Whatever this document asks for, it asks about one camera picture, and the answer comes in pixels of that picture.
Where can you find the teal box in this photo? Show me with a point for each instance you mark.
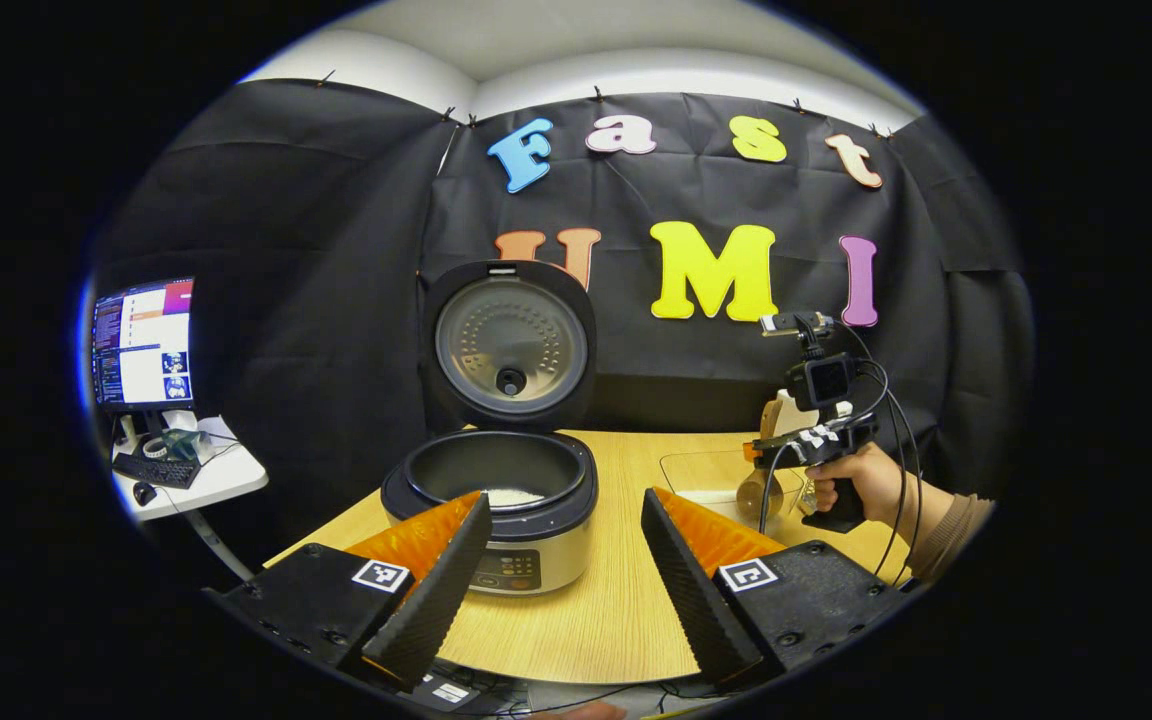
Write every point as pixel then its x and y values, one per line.
pixel 184 446

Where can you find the black keyboard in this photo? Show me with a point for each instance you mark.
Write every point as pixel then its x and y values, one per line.
pixel 156 470

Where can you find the clear plastic rice container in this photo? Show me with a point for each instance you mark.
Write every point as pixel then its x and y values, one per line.
pixel 706 470

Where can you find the black computer mouse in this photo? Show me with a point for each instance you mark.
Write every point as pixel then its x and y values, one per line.
pixel 145 493

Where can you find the black rice cooker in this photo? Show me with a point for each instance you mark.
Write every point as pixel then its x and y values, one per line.
pixel 511 345

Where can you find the computer monitor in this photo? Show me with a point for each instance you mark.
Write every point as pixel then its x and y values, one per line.
pixel 146 345

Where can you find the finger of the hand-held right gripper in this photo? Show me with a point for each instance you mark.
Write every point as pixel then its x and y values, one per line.
pixel 786 448

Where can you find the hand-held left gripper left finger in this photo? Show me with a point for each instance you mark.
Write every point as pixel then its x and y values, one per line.
pixel 441 590

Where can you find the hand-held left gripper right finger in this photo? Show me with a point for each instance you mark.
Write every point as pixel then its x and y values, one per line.
pixel 686 590

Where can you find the white rice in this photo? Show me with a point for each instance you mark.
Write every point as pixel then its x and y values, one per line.
pixel 514 497

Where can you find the wooden spoon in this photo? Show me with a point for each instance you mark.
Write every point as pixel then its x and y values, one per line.
pixel 751 495

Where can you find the white toaster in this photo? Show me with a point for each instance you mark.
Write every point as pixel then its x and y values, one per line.
pixel 791 415

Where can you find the white side table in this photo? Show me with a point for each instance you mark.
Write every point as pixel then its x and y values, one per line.
pixel 226 475

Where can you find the white tape roll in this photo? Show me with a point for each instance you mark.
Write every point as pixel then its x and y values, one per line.
pixel 146 448

